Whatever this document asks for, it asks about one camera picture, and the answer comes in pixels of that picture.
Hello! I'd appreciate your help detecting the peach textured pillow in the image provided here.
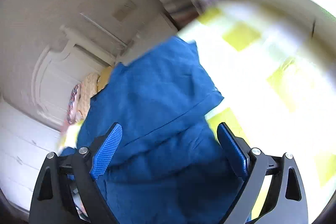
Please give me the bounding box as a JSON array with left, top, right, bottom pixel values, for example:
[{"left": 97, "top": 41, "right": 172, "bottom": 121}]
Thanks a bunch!
[{"left": 76, "top": 73, "right": 100, "bottom": 122}]

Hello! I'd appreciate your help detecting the white and yellow checked bedsheet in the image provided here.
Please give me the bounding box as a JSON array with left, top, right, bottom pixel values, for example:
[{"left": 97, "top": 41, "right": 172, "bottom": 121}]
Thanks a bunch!
[{"left": 61, "top": 0, "right": 335, "bottom": 223}]

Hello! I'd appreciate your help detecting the white wardrobe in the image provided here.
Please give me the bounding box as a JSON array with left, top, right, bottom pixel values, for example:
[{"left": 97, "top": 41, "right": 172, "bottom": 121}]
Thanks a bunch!
[{"left": 0, "top": 100, "right": 60, "bottom": 211}]

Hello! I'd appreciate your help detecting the yellow pillow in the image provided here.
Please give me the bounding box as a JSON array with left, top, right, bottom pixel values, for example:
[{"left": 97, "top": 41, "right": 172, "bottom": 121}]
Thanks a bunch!
[{"left": 97, "top": 66, "right": 113, "bottom": 92}]

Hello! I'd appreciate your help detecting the white bedside table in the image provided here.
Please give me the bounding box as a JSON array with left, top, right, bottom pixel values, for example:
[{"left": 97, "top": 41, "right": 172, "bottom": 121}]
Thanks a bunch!
[{"left": 116, "top": 13, "right": 177, "bottom": 65}]

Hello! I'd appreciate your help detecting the silver lamp pole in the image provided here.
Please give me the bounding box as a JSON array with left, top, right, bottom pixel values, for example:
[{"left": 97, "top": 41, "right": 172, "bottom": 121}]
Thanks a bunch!
[{"left": 79, "top": 12, "right": 127, "bottom": 48}]

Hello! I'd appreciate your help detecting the blue puffer jacket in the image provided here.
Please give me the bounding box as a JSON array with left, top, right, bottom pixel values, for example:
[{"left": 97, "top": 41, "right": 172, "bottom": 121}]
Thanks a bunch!
[{"left": 76, "top": 36, "right": 243, "bottom": 223}]

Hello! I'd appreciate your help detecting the white wooden headboard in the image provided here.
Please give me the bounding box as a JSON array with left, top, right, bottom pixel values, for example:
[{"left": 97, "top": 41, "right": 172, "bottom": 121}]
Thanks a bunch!
[{"left": 31, "top": 25, "right": 116, "bottom": 127}]

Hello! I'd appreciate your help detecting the wall power socket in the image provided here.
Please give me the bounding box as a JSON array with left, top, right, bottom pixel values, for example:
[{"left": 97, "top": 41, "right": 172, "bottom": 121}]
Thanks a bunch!
[{"left": 112, "top": 0, "right": 137, "bottom": 22}]

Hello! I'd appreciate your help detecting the floral patterned pillow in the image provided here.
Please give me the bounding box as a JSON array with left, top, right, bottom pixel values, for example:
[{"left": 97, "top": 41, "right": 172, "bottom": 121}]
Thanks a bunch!
[{"left": 66, "top": 84, "right": 81, "bottom": 124}]

